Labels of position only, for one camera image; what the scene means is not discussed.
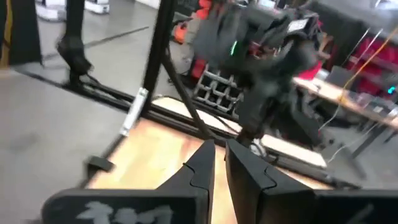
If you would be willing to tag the white base unit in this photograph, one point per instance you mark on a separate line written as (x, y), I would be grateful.
(96, 6)

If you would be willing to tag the silver frame bracket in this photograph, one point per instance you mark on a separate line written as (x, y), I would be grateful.
(133, 112)

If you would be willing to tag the black table clamp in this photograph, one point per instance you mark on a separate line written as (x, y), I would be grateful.
(101, 163)

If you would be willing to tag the black stand post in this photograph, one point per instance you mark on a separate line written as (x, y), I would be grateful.
(74, 53)

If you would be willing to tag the black panel with yellow edge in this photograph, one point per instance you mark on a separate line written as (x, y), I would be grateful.
(25, 31)

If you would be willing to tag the red storage bins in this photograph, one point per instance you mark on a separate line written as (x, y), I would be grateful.
(382, 53)

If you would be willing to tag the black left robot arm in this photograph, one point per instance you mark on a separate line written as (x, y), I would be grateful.
(264, 93)

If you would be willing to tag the wooden workbench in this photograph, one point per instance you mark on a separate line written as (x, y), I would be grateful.
(332, 91)

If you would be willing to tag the black aluminium table frame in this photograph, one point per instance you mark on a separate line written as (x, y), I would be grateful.
(155, 46)

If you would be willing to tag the cluttered background workbench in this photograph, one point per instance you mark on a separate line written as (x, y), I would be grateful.
(357, 74)

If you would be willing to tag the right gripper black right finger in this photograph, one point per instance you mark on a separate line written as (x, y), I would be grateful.
(264, 202)

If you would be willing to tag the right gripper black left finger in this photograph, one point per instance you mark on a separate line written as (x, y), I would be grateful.
(174, 205)

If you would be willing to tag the red orange equipment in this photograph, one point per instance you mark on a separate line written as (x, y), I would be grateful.
(180, 32)

